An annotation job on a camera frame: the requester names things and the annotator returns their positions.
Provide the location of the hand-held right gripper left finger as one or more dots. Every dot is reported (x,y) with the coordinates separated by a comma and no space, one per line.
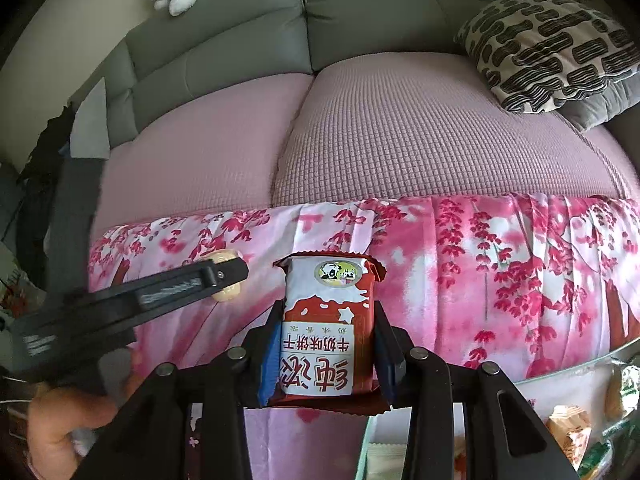
(270,360)

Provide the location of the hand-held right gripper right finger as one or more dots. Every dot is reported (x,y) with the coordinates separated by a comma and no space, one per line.
(387,365)

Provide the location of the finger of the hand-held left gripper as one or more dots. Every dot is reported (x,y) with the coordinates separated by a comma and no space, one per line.
(210,275)

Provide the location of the small yellow candy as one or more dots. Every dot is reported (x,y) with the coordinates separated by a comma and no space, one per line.
(227,293)

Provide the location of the red brown biscuit packet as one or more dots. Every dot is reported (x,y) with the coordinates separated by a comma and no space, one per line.
(325,340)

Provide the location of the shallow teal cardboard box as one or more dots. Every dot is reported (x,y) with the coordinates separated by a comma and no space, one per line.
(560,395)

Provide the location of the clear green-edged snack packet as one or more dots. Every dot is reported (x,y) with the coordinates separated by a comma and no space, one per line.
(620,390)

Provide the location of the person's left hand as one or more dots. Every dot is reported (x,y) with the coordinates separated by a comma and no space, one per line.
(65,410)

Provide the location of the pink floral printed blanket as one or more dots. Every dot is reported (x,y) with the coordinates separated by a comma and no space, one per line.
(500,270)

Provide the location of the dark cloth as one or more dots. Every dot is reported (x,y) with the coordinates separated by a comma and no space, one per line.
(50,160)

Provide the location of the pale grey cushion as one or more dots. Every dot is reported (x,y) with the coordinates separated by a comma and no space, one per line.
(90,120)

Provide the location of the pink sofa cover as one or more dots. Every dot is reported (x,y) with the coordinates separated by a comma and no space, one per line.
(400,135)

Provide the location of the grey sofa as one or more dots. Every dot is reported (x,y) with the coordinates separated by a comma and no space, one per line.
(350,10)

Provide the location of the grey pillow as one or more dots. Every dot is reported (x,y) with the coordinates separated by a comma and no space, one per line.
(600,107)

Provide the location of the black white patterned pillow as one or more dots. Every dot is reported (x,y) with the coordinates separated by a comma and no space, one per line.
(540,45)

